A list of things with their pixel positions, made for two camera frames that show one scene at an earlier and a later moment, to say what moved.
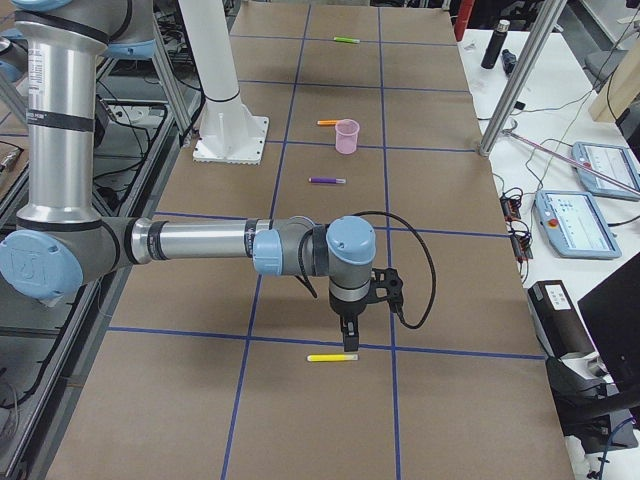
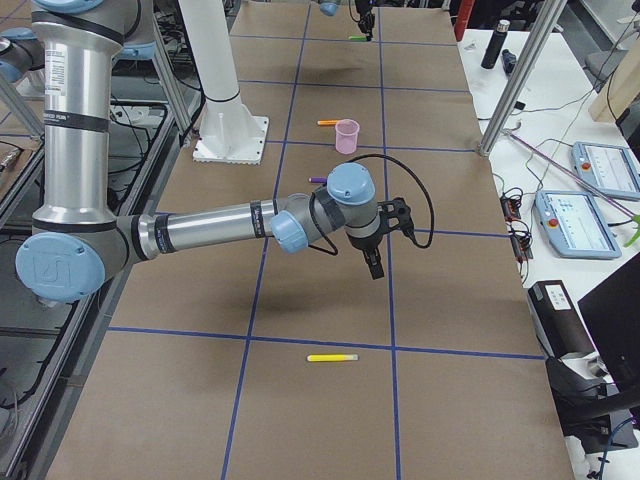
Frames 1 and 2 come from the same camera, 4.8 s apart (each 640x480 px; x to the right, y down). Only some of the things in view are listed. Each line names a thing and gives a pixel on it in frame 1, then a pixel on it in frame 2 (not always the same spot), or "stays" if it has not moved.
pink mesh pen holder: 346,138 stays
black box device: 557,320 stays
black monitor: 611,313 stays
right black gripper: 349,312 -> 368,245
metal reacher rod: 506,131 -> 634,216
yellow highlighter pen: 332,357 stays
